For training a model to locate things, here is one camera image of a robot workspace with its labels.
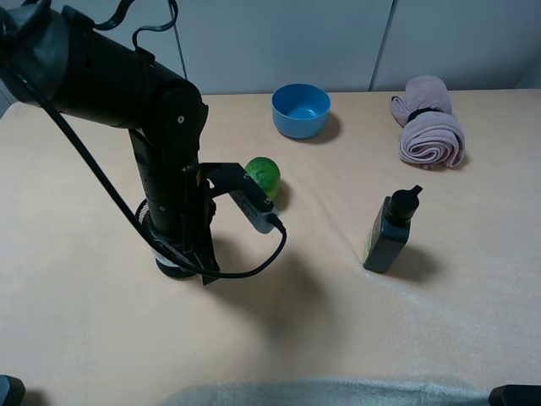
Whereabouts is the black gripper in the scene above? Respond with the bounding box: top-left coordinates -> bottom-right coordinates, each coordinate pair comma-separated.
129,130 -> 221,274

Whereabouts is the black mesh pen holder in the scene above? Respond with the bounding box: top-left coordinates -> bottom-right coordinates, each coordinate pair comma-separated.
135,200 -> 198,280

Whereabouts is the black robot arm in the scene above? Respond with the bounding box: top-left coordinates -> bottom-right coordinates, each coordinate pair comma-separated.
1,1 -> 220,283

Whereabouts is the green lime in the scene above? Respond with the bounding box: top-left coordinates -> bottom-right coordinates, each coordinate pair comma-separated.
245,156 -> 281,199

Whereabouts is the blue plastic bowl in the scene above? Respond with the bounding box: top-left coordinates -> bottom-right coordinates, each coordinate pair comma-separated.
271,84 -> 331,140

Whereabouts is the dark green pump bottle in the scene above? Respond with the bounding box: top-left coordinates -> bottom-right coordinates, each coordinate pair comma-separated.
363,185 -> 423,273

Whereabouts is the black base corner left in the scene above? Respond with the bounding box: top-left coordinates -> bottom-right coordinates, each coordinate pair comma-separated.
0,375 -> 25,406

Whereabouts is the black base corner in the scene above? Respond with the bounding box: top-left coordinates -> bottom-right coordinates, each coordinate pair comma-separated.
0,375 -> 25,406
489,385 -> 541,406

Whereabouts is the rolled pink towel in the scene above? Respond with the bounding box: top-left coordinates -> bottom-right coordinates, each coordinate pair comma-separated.
390,76 -> 466,168

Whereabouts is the black base corner right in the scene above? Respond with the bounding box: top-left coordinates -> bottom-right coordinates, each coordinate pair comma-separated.
489,385 -> 541,406

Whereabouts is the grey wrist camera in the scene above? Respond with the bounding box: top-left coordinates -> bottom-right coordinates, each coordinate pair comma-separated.
198,162 -> 280,235

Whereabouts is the black cable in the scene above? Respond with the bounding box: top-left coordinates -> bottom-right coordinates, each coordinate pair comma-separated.
0,0 -> 287,280

